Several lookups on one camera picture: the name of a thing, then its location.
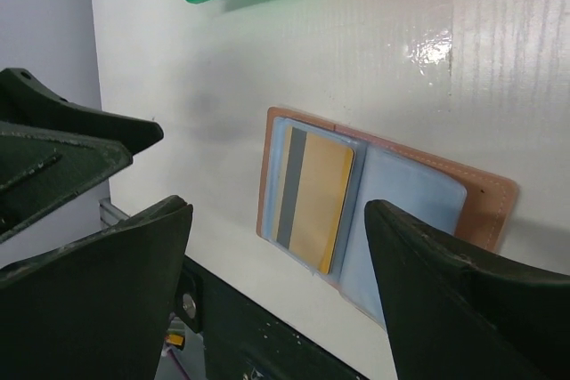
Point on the aluminium front rail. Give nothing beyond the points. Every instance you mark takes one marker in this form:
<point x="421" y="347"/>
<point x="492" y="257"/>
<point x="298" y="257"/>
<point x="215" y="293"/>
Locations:
<point x="110" y="214"/>

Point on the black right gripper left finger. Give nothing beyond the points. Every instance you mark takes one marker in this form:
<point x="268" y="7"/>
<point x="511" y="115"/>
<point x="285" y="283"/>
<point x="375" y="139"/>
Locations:
<point x="97" y="308"/>

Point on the gold card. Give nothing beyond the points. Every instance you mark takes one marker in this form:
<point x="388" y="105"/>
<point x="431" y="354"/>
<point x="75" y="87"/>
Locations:
<point x="307" y="186"/>

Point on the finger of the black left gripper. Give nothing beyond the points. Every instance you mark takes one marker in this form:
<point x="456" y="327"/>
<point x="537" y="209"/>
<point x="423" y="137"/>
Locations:
<point x="28" y="105"/>
<point x="43" y="169"/>

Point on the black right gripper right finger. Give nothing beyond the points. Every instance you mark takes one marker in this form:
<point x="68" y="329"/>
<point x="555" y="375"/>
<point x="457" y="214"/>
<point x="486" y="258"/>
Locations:
<point x="456" y="311"/>

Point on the brown leather card holder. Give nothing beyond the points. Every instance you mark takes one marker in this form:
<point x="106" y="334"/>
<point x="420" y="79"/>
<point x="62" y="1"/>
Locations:
<point x="469" y="203"/>

